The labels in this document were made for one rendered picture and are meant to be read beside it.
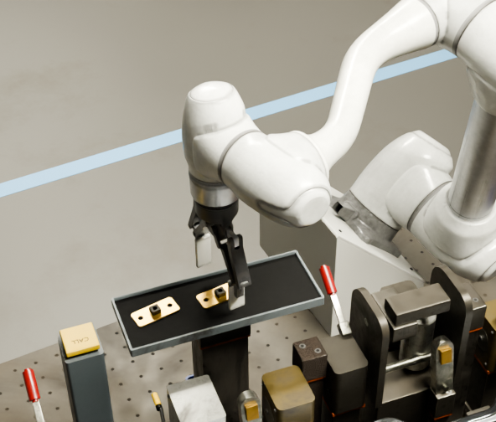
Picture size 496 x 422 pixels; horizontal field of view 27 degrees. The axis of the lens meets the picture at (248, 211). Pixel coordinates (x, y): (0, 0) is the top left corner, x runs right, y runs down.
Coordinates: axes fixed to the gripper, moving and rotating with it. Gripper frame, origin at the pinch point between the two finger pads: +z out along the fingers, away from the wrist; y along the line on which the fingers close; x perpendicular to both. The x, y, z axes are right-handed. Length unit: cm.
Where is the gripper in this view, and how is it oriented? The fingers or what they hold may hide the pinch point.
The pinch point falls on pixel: (219, 279)
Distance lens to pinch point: 191.7
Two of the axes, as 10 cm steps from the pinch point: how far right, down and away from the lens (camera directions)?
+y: -4.9, -5.6, 6.6
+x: -8.7, 3.3, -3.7
